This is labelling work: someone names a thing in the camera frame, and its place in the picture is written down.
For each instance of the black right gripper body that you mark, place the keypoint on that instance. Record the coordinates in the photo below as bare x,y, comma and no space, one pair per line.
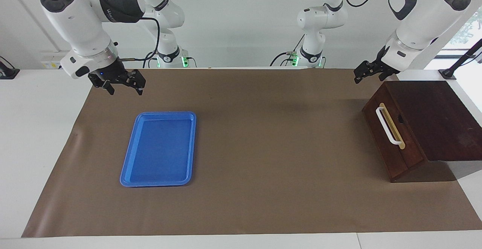
113,74

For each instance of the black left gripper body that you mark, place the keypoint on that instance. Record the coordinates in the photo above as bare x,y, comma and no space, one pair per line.
372,68

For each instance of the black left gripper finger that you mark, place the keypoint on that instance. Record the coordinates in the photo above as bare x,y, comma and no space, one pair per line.
383,77
357,78

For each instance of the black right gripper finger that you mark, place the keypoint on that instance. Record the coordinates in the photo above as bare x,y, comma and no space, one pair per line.
109,88
139,89

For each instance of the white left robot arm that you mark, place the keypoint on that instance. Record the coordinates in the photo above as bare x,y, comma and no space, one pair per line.
418,26

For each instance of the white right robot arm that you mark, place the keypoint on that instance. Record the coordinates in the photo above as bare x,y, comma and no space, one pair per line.
79,23

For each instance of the dark wooden drawer cabinet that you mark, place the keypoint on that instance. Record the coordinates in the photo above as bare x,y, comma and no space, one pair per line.
433,117

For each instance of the blue plastic tray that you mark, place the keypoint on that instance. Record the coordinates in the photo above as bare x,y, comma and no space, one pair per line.
158,151

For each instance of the bright window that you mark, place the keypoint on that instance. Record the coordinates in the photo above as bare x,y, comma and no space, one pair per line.
467,26

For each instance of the black stand base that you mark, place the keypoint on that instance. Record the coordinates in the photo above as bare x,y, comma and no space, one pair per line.
7,72

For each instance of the brown table mat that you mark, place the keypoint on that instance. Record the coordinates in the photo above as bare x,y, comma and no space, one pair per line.
263,147

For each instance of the white wall outlet box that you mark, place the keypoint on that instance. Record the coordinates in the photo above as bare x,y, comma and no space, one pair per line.
51,61

